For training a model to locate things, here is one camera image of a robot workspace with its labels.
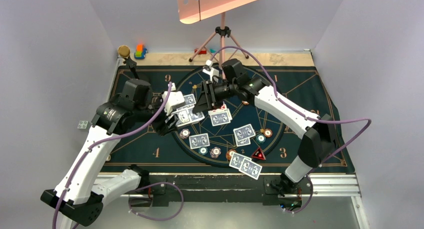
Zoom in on colourful toy blocks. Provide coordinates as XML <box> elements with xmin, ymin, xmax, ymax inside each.
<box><xmin>134</xmin><ymin>44</ymin><xmax>147</xmax><ymax>60</ymax></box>

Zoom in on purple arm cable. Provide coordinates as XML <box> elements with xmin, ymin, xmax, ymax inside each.
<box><xmin>52</xmin><ymin>81</ymin><xmax>185</xmax><ymax>229</ymax></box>
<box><xmin>208</xmin><ymin>45</ymin><xmax>373</xmax><ymax>215</ymax></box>

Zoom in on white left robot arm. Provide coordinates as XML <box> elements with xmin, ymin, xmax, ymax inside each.
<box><xmin>40</xmin><ymin>78</ymin><xmax>185</xmax><ymax>229</ymax></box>

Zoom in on gold round lid jar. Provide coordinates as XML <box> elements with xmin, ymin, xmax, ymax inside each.
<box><xmin>117</xmin><ymin>45</ymin><xmax>131</xmax><ymax>59</ymax></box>

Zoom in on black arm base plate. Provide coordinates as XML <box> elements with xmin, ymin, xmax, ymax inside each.
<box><xmin>127</xmin><ymin>173</ymin><xmax>314</xmax><ymax>208</ymax></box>

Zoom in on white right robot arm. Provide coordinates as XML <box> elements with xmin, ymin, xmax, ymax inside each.
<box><xmin>193</xmin><ymin>58</ymin><xmax>336</xmax><ymax>193</ymax></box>

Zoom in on red triangle dealer marker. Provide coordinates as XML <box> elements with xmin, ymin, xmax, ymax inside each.
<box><xmin>250</xmin><ymin>147</ymin><xmax>266</xmax><ymax>161</ymax></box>

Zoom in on purple chips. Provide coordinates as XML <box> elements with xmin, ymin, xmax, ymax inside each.
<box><xmin>179</xmin><ymin>128</ymin><xmax>191</xmax><ymax>140</ymax></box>

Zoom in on pink perforated board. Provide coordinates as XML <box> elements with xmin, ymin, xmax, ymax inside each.
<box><xmin>177</xmin><ymin>0</ymin><xmax>258</xmax><ymax>25</ymax></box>

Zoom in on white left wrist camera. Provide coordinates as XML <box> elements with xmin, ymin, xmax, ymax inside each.
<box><xmin>161</xmin><ymin>82</ymin><xmax>185</xmax><ymax>116</ymax></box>

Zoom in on dealer seat card two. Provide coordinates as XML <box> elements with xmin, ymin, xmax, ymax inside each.
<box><xmin>239</xmin><ymin>158</ymin><xmax>263</xmax><ymax>180</ymax></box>

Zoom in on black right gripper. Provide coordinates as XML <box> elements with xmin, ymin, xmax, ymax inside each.
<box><xmin>193</xmin><ymin>79</ymin><xmax>238</xmax><ymax>113</ymax></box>

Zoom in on green poker chip stack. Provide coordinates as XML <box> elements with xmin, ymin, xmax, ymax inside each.
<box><xmin>198</xmin><ymin>147</ymin><xmax>209</xmax><ymax>156</ymax></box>

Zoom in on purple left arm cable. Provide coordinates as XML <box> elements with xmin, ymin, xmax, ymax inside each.
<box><xmin>52</xmin><ymin>81</ymin><xmax>185</xmax><ymax>229</ymax></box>

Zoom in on red toy block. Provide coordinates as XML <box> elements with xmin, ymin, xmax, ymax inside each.
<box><xmin>194</xmin><ymin>48</ymin><xmax>208</xmax><ymax>55</ymax></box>

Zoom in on blue playing card deck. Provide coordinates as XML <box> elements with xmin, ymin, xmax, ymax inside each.
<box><xmin>176</xmin><ymin>108</ymin><xmax>205</xmax><ymax>128</ymax></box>

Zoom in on pink tripod stand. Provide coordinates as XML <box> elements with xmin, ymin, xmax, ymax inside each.
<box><xmin>188</xmin><ymin>12</ymin><xmax>241</xmax><ymax>69</ymax></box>

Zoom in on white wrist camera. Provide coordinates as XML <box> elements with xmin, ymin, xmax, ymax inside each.
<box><xmin>202</xmin><ymin>59</ymin><xmax>220</xmax><ymax>83</ymax></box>
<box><xmin>161</xmin><ymin>82</ymin><xmax>185</xmax><ymax>116</ymax></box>

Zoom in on purple white poker chip stack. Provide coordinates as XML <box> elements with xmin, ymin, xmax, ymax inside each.
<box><xmin>210</xmin><ymin>147</ymin><xmax>222</xmax><ymax>159</ymax></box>

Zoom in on orange poker chip stack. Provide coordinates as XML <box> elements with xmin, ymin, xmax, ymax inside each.
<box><xmin>225</xmin><ymin>149</ymin><xmax>237</xmax><ymax>161</ymax></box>

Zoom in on grey toy brick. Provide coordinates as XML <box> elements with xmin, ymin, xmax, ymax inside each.
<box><xmin>77</xmin><ymin>120</ymin><xmax>90</xmax><ymax>130</ymax></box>

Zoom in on dealer seat card one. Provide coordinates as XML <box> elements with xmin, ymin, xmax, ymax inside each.
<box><xmin>229</xmin><ymin>152</ymin><xmax>252</xmax><ymax>170</ymax></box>

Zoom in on face down community card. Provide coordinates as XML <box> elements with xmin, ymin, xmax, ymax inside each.
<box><xmin>208</xmin><ymin>108</ymin><xmax>232</xmax><ymax>127</ymax></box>

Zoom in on dealt card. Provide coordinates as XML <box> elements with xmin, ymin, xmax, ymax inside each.
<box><xmin>183</xmin><ymin>94</ymin><xmax>196</xmax><ymax>106</ymax></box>
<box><xmin>233</xmin><ymin>124</ymin><xmax>256</xmax><ymax>142</ymax></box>

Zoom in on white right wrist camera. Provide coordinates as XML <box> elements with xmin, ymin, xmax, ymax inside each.
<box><xmin>202</xmin><ymin>59</ymin><xmax>220</xmax><ymax>83</ymax></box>

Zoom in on round dark blue mat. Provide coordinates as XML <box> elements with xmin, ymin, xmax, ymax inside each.
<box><xmin>166</xmin><ymin>61</ymin><xmax>288</xmax><ymax>169</ymax></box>

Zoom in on face down burn card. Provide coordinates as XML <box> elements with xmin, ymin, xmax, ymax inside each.
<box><xmin>188</xmin><ymin>133</ymin><xmax>210</xmax><ymax>150</ymax></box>

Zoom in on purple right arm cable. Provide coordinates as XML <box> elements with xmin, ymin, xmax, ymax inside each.
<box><xmin>208</xmin><ymin>45</ymin><xmax>373</xmax><ymax>215</ymax></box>

